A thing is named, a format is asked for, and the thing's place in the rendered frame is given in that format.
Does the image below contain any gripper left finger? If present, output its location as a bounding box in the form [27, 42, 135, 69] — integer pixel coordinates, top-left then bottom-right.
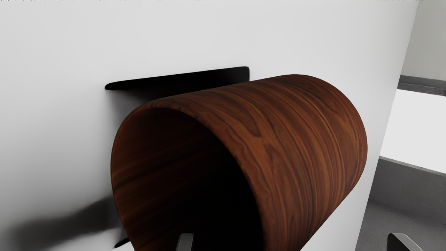
[176, 233, 194, 251]

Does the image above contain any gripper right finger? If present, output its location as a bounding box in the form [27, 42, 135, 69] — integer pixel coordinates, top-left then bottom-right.
[387, 233, 424, 251]

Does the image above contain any brown wooden mug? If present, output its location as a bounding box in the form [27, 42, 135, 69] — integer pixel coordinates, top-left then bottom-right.
[110, 74, 368, 251]

